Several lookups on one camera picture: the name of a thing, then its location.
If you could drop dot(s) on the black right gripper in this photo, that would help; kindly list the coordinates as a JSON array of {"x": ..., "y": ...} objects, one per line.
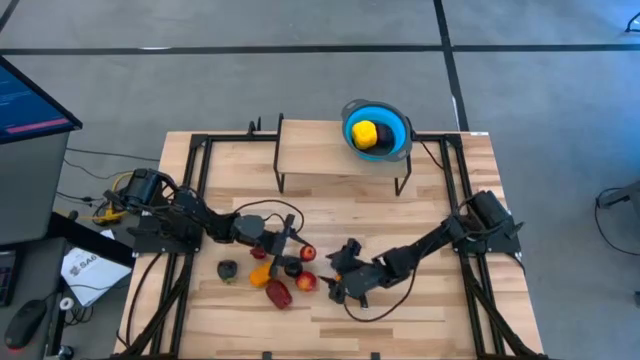
[{"x": 362, "y": 280}]

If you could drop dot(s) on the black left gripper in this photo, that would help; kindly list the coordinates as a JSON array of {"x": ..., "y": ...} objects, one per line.
[{"x": 272, "y": 244}]

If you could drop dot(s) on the red yellow apple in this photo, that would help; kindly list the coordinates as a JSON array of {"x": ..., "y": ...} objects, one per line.
[
  {"x": 308, "y": 253},
  {"x": 306, "y": 282}
]

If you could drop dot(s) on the black round fruit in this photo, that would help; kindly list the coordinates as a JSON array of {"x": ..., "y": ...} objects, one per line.
[{"x": 294, "y": 270}]

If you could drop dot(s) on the orange bell pepper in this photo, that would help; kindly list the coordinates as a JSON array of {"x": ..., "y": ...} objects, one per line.
[{"x": 259, "y": 277}]

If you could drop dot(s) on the dark red bell pepper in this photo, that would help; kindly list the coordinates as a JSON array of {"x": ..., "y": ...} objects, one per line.
[{"x": 278, "y": 295}]

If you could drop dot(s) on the dark fruit with green leaf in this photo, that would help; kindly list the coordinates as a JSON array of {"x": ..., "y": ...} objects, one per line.
[{"x": 227, "y": 269}]

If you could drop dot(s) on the yellow bell pepper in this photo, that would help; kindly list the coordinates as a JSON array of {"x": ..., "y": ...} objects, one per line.
[{"x": 364, "y": 135}]

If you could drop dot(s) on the blue collapsible bowl grey rim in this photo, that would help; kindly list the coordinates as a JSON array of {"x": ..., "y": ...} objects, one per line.
[{"x": 395, "y": 116}]

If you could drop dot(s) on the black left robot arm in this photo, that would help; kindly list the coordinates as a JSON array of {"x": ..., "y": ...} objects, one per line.
[{"x": 190, "y": 215}]

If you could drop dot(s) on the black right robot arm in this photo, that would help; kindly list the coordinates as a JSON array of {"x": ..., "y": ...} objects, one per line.
[{"x": 425, "y": 245}]

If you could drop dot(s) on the wooden shelf with black legs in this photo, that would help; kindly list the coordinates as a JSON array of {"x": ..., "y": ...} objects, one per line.
[{"x": 315, "y": 150}]

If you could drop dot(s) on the yellow clamp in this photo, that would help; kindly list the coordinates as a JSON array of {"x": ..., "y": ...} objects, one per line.
[{"x": 107, "y": 216}]

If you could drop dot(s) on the white printed paper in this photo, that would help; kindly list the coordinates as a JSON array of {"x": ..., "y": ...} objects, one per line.
[{"x": 95, "y": 280}]

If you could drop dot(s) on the white label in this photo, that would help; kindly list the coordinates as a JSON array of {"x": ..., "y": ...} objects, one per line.
[{"x": 479, "y": 133}]

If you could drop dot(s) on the white tape roll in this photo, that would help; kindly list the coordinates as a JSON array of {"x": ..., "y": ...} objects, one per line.
[{"x": 62, "y": 303}]

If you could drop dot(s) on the black desk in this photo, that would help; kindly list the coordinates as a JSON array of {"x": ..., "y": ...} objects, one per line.
[{"x": 40, "y": 270}]

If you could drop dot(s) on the black computer mouse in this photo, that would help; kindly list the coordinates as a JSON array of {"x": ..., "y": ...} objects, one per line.
[{"x": 25, "y": 325}]

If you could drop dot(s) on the black keyboard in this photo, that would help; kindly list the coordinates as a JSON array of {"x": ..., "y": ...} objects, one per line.
[{"x": 6, "y": 277}]

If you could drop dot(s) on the dark screen monitor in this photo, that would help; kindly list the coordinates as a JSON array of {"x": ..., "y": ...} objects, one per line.
[{"x": 25, "y": 110}]

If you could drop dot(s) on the black aluminium rig frame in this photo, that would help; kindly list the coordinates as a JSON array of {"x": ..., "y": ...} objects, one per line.
[{"x": 225, "y": 136}]

